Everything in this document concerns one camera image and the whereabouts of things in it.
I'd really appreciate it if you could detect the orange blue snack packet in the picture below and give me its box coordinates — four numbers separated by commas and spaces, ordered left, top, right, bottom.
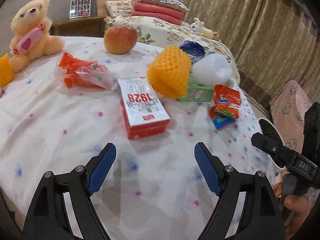
209, 85, 241, 131

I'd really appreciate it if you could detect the green milk carton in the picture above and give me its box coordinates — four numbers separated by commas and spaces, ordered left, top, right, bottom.
179, 75, 214, 102

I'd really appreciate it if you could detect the white foam fruit net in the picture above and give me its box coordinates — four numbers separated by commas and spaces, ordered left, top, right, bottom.
191, 53, 233, 86

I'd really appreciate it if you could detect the red white 1928 box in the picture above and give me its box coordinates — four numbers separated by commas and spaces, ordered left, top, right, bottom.
118, 77, 170, 140

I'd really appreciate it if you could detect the orange clear plastic wrapper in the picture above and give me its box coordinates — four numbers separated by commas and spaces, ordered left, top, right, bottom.
54, 52, 118, 90

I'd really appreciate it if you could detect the blue plastic wrapper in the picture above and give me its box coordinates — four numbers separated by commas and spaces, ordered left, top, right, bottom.
180, 40, 205, 64

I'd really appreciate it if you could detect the orange foam fruit net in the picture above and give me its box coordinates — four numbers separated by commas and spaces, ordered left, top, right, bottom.
146, 46, 191, 99

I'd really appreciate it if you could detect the person's right hand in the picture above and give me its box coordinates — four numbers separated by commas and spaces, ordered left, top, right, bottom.
284, 192, 312, 239

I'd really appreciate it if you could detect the pink heart cloth cover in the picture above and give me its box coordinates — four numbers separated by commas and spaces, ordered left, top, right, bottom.
270, 80, 312, 153

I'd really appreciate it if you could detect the beige patterned curtain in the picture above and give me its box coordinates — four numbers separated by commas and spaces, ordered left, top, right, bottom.
179, 0, 319, 103

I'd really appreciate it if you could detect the small orange foam net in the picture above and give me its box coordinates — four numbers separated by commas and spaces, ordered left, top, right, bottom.
0, 53, 14, 88

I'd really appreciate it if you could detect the white floral bedsheet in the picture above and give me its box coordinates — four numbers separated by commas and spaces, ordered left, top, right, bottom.
0, 36, 277, 240

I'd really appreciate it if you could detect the yellow brown plush toy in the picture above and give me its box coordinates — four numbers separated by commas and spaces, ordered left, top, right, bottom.
201, 28, 220, 41

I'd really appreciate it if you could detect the white rabbit plush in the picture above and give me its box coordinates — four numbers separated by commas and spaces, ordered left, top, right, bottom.
190, 17, 204, 34

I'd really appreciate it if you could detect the beige teddy bear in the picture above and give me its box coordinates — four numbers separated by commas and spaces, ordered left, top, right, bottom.
9, 0, 65, 73

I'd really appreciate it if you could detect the red yellow apple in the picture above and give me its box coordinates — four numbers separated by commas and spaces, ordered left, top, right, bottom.
104, 25, 138, 55

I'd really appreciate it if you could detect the wooden nightstand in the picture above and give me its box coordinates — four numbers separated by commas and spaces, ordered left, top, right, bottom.
50, 17, 105, 37

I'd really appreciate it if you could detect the floral quilt bed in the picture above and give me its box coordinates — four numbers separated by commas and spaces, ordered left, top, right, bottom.
104, 14, 240, 84

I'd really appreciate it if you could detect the folded red blanket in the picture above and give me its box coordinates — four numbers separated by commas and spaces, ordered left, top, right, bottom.
131, 2, 184, 25

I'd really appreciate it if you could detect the floral cream pillow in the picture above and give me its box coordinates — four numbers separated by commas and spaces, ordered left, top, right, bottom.
105, 0, 133, 18

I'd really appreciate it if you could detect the blue white pillow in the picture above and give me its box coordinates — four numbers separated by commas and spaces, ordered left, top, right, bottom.
137, 0, 189, 12

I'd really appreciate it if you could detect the photo grid frame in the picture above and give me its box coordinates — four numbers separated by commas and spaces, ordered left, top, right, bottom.
69, 0, 91, 20

